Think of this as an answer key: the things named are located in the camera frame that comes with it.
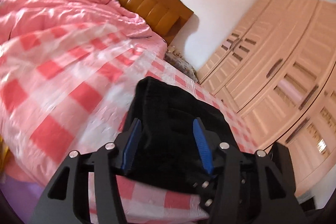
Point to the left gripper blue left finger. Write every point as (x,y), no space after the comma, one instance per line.
(66,198)

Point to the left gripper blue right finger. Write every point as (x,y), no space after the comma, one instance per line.
(207,144)

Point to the black pants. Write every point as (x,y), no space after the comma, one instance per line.
(167,156)

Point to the purple bed skirt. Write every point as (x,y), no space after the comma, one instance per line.
(21,196)

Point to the cream wooden wardrobe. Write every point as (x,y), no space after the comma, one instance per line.
(276,70)

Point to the pink checkered bed sheet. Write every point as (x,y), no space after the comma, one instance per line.
(69,88)

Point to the floral covered nightstand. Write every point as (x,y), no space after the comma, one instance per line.
(176,59)

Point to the pink crumpled quilt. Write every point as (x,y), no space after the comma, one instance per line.
(20,17)

